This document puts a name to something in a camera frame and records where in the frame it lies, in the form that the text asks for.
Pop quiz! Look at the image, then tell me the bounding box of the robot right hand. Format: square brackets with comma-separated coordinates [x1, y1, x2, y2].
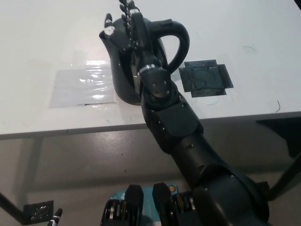
[103, 0, 163, 74]

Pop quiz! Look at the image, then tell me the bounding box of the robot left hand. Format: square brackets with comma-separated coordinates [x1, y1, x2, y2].
[46, 207, 63, 226]

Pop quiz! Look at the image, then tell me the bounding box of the black electric kettle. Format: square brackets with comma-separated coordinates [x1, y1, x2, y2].
[98, 17, 190, 106]

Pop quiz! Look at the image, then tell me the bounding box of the black table leg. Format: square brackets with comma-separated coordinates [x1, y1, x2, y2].
[269, 150, 301, 201]
[0, 191, 27, 218]

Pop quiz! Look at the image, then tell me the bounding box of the black tape patch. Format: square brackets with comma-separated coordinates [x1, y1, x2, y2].
[178, 59, 234, 98]

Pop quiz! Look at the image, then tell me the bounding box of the clear plastic taped sheet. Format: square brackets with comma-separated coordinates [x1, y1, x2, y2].
[49, 59, 119, 109]

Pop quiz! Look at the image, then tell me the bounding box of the dark under-table bracket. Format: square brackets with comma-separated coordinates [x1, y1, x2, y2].
[255, 119, 301, 158]

